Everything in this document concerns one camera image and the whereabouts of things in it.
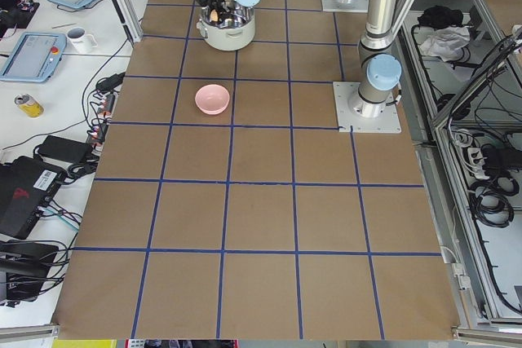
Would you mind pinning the brown egg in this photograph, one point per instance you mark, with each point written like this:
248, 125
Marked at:
214, 16

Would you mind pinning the white crumpled cloth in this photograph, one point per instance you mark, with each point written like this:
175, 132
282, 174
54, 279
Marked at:
447, 44

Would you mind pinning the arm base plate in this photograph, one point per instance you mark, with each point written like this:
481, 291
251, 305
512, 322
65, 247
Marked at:
346, 1
354, 115

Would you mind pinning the white mug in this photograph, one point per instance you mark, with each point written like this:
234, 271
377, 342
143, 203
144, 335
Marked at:
82, 41

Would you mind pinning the yellow drink can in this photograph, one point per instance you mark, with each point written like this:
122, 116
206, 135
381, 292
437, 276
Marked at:
30, 106

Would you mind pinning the white cooking pot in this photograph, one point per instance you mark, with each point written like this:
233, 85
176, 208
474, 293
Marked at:
229, 37

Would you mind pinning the near teach pendant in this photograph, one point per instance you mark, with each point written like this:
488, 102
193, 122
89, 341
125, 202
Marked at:
34, 58

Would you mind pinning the pink bowl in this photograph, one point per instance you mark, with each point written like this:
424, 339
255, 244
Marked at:
212, 99

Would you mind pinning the power strip with plugs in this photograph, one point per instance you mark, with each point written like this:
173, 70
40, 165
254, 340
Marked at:
102, 105

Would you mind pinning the black cloth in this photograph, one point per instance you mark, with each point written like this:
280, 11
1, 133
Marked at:
440, 17

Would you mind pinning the black power adapter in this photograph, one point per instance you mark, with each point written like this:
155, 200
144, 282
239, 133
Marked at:
61, 149

